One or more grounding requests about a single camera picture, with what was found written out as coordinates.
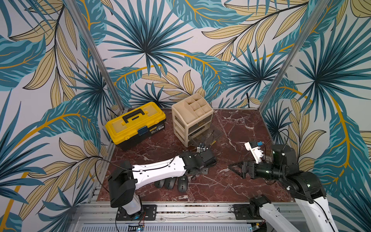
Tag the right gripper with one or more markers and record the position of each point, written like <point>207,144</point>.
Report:
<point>248,169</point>

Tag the clear bottom drawer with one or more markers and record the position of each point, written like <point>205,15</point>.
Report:
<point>206,135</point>

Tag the beige drawer organizer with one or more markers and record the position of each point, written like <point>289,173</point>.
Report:
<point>190,116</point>

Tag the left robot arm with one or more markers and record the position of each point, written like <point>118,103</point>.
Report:
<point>127,178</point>

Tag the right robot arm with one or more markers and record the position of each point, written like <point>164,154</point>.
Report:
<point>304,187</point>

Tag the yellow black toolbox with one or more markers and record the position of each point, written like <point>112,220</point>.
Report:
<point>130,129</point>

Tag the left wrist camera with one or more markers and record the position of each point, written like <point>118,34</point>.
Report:
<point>201,148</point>

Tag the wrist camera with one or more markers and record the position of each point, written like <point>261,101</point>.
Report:
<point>201,148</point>
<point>255,148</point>

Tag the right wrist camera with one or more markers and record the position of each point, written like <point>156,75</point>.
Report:
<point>255,148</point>

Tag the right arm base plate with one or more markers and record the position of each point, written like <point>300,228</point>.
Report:
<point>246,212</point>

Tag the aluminium front rail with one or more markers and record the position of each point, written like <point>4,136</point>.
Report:
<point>166,217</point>

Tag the right corner aluminium post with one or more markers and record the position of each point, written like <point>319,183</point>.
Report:
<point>312,20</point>

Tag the corner aluminium post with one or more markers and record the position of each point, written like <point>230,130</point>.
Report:
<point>312,20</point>
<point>83,27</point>

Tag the left corner aluminium post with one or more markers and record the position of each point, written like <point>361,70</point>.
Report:
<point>83,27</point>

